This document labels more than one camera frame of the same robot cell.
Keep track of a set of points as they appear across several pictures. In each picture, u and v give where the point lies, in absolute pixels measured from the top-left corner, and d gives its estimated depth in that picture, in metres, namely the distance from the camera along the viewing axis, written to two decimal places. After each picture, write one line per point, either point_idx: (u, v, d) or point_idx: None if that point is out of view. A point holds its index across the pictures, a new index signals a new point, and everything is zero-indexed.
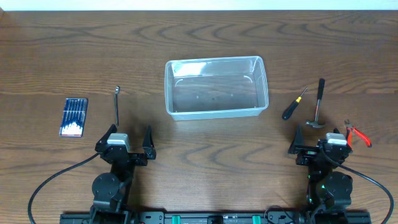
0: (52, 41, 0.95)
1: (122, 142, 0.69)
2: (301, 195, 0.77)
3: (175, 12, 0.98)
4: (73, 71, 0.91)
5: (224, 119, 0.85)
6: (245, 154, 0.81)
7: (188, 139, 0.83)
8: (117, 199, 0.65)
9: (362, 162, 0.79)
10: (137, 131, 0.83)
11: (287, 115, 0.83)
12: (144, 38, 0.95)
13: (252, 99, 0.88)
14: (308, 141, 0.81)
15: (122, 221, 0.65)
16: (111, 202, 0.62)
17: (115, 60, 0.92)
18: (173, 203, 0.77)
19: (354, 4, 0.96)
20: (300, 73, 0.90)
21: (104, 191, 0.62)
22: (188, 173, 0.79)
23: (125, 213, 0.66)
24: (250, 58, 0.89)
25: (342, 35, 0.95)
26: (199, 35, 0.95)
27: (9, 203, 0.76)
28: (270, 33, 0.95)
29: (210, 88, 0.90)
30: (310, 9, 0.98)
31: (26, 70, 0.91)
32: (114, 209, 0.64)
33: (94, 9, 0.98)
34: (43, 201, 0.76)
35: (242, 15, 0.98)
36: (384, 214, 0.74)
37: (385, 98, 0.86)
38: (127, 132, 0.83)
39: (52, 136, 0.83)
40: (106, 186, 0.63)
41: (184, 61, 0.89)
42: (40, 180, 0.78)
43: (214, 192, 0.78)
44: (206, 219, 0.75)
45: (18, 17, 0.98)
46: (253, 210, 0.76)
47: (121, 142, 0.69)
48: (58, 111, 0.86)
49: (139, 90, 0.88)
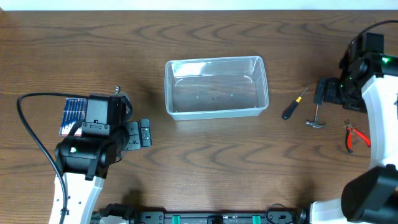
0: (52, 40, 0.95)
1: (124, 94, 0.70)
2: (301, 195, 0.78)
3: (174, 12, 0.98)
4: (73, 71, 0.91)
5: (224, 118, 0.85)
6: (245, 154, 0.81)
7: (188, 139, 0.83)
8: (113, 113, 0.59)
9: (362, 162, 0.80)
10: (140, 107, 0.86)
11: (287, 115, 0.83)
12: (144, 38, 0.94)
13: (252, 99, 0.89)
14: (307, 141, 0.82)
15: (104, 152, 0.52)
16: (108, 100, 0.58)
17: (115, 60, 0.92)
18: (173, 203, 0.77)
19: (354, 4, 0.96)
20: (300, 73, 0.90)
21: (106, 95, 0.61)
22: (188, 173, 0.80)
23: (109, 146, 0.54)
24: (250, 58, 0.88)
25: (342, 35, 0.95)
26: (198, 35, 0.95)
27: (9, 203, 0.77)
28: (270, 33, 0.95)
29: (210, 88, 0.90)
30: (310, 9, 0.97)
31: (26, 70, 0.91)
32: (105, 116, 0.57)
33: (93, 9, 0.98)
34: (43, 201, 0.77)
35: (243, 15, 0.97)
36: None
37: None
38: (134, 106, 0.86)
39: (52, 136, 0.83)
40: (111, 95, 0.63)
41: (184, 61, 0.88)
42: (40, 180, 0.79)
43: (214, 192, 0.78)
44: (206, 219, 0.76)
45: (18, 17, 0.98)
46: (253, 210, 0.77)
47: (124, 93, 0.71)
48: (59, 112, 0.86)
49: (139, 90, 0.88)
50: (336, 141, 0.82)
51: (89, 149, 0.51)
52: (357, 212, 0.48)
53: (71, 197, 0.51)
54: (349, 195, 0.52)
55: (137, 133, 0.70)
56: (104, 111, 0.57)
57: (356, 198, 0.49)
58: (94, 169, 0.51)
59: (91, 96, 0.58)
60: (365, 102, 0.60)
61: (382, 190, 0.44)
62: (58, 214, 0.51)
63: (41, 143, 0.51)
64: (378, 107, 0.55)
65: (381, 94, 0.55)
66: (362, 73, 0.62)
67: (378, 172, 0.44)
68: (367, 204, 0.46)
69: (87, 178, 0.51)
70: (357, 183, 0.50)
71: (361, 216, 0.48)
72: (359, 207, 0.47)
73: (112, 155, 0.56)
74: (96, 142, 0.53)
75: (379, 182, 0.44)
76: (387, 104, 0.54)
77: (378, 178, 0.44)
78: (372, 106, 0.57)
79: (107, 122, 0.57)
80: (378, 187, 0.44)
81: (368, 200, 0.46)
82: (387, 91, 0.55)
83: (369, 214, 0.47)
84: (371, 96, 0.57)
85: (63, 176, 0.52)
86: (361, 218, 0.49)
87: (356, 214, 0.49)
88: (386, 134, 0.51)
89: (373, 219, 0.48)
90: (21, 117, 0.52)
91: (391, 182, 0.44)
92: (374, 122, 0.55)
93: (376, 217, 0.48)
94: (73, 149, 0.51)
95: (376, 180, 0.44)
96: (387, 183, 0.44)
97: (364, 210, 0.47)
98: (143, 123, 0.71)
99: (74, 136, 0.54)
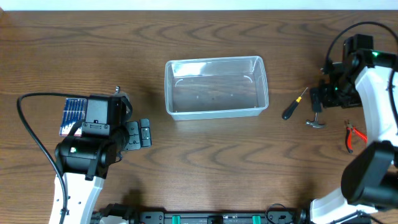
0: (52, 40, 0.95)
1: (124, 94, 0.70)
2: (301, 195, 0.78)
3: (174, 12, 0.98)
4: (73, 71, 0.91)
5: (224, 118, 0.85)
6: (245, 154, 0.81)
7: (188, 139, 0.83)
8: (113, 113, 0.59)
9: None
10: (139, 107, 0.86)
11: (287, 115, 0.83)
12: (144, 38, 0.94)
13: (252, 99, 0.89)
14: (307, 141, 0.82)
15: (104, 151, 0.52)
16: (108, 99, 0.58)
17: (115, 60, 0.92)
18: (173, 203, 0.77)
19: (354, 4, 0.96)
20: (300, 73, 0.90)
21: (106, 95, 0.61)
22: (188, 173, 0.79)
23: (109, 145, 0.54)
24: (250, 58, 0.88)
25: (342, 35, 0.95)
26: (198, 35, 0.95)
27: (9, 203, 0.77)
28: (270, 33, 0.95)
29: (210, 88, 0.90)
30: (310, 9, 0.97)
31: (26, 70, 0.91)
32: (105, 116, 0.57)
33: (92, 9, 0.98)
34: (43, 201, 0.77)
35: (243, 15, 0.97)
36: (385, 215, 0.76)
37: None
38: (134, 106, 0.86)
39: (52, 136, 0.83)
40: (111, 95, 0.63)
41: (184, 61, 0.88)
42: (40, 180, 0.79)
43: (214, 191, 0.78)
44: (206, 219, 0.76)
45: (18, 17, 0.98)
46: (253, 210, 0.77)
47: (124, 93, 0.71)
48: (59, 112, 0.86)
49: (139, 90, 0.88)
50: (336, 141, 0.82)
51: (89, 149, 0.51)
52: (356, 192, 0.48)
53: (71, 197, 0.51)
54: (346, 178, 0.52)
55: (137, 133, 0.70)
56: (104, 111, 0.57)
57: (354, 178, 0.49)
58: (94, 169, 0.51)
59: (92, 96, 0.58)
60: (358, 90, 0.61)
61: (379, 165, 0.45)
62: (58, 215, 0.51)
63: (41, 142, 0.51)
64: (371, 89, 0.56)
65: (372, 77, 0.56)
66: (355, 68, 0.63)
67: (374, 147, 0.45)
68: (365, 182, 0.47)
69: (88, 178, 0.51)
70: (354, 163, 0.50)
71: (360, 196, 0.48)
72: (358, 186, 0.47)
73: (113, 155, 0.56)
74: (95, 142, 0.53)
75: (376, 157, 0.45)
76: (379, 84, 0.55)
77: (375, 152, 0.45)
78: (364, 89, 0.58)
79: (107, 122, 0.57)
80: (375, 162, 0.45)
81: (366, 175, 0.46)
82: (379, 74, 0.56)
83: (368, 194, 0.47)
84: (362, 84, 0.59)
85: (63, 176, 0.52)
86: (360, 200, 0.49)
87: (354, 196, 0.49)
88: (380, 112, 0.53)
89: (372, 200, 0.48)
90: (21, 117, 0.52)
91: (387, 155, 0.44)
92: (368, 104, 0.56)
93: (375, 198, 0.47)
94: (73, 149, 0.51)
95: (372, 154, 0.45)
96: (384, 157, 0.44)
97: (363, 188, 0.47)
98: (143, 123, 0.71)
99: (74, 136, 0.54)
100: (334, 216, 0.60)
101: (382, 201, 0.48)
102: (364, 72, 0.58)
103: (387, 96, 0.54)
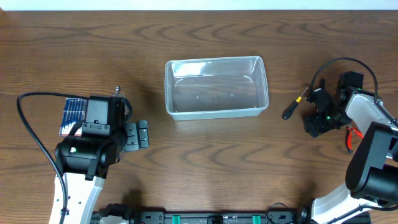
0: (52, 41, 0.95)
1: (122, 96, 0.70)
2: (301, 195, 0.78)
3: (174, 12, 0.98)
4: (73, 71, 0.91)
5: (224, 118, 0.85)
6: (245, 154, 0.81)
7: (188, 139, 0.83)
8: (113, 114, 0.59)
9: None
10: (139, 108, 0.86)
11: (287, 115, 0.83)
12: (144, 38, 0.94)
13: (252, 99, 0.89)
14: (307, 141, 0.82)
15: (105, 151, 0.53)
16: (107, 99, 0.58)
17: (116, 60, 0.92)
18: (173, 203, 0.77)
19: (354, 4, 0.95)
20: (300, 73, 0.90)
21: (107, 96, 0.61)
22: (188, 173, 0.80)
23: (109, 145, 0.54)
24: (250, 58, 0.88)
25: (342, 35, 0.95)
26: (198, 35, 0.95)
27: (10, 204, 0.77)
28: (270, 33, 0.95)
29: (210, 88, 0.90)
30: (310, 9, 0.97)
31: (25, 70, 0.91)
32: (105, 116, 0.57)
33: (93, 9, 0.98)
34: (43, 201, 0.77)
35: (242, 15, 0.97)
36: (384, 214, 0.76)
37: (385, 98, 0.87)
38: (134, 107, 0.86)
39: (52, 136, 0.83)
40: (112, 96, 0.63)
41: (184, 61, 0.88)
42: (40, 180, 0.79)
43: (214, 192, 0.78)
44: (206, 219, 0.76)
45: (18, 17, 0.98)
46: (253, 210, 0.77)
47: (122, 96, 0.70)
48: (59, 112, 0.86)
49: (139, 90, 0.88)
50: (336, 141, 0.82)
51: (89, 149, 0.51)
52: (361, 179, 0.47)
53: (71, 197, 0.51)
54: (349, 175, 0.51)
55: (135, 134, 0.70)
56: (104, 111, 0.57)
57: (357, 168, 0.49)
58: (94, 169, 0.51)
59: (92, 96, 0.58)
60: (347, 113, 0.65)
61: (379, 145, 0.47)
62: (58, 214, 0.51)
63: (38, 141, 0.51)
64: (359, 104, 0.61)
65: (360, 96, 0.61)
66: (344, 102, 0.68)
67: (372, 127, 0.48)
68: (369, 163, 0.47)
69: (87, 177, 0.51)
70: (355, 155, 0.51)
71: (366, 184, 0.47)
72: (363, 173, 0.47)
73: (113, 155, 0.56)
74: (95, 142, 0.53)
75: (376, 136, 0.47)
76: (365, 101, 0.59)
77: (374, 130, 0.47)
78: (354, 107, 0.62)
79: (106, 124, 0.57)
80: (376, 142, 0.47)
81: (369, 157, 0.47)
82: (365, 96, 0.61)
83: (374, 179, 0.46)
84: (351, 107, 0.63)
85: (63, 176, 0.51)
86: (366, 191, 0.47)
87: (359, 185, 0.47)
88: (370, 117, 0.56)
89: (378, 188, 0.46)
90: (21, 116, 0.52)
91: (385, 135, 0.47)
92: (358, 116, 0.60)
93: (382, 185, 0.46)
94: (73, 149, 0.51)
95: (372, 134, 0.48)
96: (382, 137, 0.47)
97: (368, 172, 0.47)
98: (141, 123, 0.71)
99: (73, 136, 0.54)
100: (335, 214, 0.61)
101: (387, 190, 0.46)
102: (353, 99, 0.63)
103: (374, 106, 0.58)
